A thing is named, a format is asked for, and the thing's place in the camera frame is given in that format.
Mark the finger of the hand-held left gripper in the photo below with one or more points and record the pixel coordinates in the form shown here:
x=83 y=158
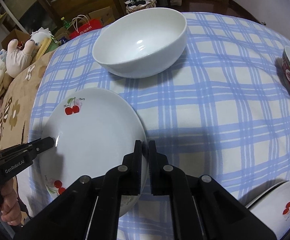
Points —
x=46 y=143

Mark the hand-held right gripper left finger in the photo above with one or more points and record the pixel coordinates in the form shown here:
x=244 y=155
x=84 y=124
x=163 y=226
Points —
x=134 y=170

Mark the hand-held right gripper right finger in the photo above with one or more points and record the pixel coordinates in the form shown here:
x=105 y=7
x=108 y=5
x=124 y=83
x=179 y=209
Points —
x=157 y=170

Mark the small cherry plate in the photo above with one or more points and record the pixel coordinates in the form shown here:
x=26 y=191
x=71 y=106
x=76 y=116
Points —
x=92 y=135

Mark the medium cherry plate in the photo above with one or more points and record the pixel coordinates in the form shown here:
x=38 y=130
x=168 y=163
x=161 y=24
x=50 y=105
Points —
x=280 y=200

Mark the white bowl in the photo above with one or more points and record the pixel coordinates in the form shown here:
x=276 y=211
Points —
x=140 y=42

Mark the person's left hand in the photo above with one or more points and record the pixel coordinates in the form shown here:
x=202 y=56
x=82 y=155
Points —
x=9 y=210

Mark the blue plaid cloth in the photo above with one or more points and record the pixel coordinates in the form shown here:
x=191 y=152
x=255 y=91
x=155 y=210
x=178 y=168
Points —
x=210 y=120

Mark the green plush toy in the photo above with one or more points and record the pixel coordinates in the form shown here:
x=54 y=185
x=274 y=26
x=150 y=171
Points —
x=47 y=47

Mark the open cardboard box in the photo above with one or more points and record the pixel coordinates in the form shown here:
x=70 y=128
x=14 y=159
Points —
x=14 y=38

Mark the white-haired doll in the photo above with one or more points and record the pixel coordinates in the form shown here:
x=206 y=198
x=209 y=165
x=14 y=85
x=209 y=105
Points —
x=41 y=33

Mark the green bottle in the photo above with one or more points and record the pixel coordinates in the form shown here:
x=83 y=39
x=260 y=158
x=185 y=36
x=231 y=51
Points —
x=66 y=23

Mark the red paper bag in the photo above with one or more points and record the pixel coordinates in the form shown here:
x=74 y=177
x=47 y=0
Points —
x=86 y=28

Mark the wicker basket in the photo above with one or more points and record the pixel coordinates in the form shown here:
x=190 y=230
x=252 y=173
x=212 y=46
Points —
x=141 y=3

